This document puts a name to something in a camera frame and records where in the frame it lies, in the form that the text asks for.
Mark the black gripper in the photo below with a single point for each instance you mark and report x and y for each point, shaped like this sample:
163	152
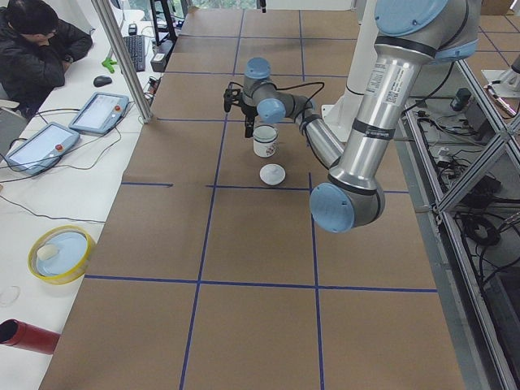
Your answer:
248	114

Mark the clear plastic funnel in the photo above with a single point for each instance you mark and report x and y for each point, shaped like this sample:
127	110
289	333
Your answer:
265	134

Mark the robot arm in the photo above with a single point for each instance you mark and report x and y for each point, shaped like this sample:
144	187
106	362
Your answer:
411	34

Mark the white enamel mug blue rim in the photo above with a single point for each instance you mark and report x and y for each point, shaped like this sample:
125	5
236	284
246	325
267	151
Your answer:
264	150

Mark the white ceramic lid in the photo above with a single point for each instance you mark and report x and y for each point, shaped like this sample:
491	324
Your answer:
272	174

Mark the black keyboard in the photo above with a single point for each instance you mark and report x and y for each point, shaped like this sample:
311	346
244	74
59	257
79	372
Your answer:
135	46

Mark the far teach pendant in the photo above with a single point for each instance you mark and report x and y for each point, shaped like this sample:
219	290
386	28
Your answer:
100	113

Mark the teach pendant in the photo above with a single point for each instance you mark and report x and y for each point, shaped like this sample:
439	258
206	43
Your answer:
42	150
100	113

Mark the green plastic object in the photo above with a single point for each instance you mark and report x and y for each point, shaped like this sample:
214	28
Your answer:
109	65

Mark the black computer mouse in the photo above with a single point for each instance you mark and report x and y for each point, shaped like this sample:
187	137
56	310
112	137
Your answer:
100	81

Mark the near teach pendant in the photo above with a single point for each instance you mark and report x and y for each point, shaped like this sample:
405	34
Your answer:
42	150

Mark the seated person black jacket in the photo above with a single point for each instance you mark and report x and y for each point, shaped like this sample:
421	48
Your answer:
37	48

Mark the yellow rimmed round container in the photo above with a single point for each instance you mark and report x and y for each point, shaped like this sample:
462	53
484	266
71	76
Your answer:
61	255

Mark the clear petri dish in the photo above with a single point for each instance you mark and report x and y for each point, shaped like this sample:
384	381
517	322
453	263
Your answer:
9	295

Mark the red cylinder tube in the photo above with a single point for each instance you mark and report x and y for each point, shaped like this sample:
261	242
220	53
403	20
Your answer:
21	335

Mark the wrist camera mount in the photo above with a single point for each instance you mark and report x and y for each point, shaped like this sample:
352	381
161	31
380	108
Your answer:
231	97

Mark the aluminium frame post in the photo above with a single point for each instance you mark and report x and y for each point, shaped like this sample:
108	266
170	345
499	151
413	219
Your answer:
112	30

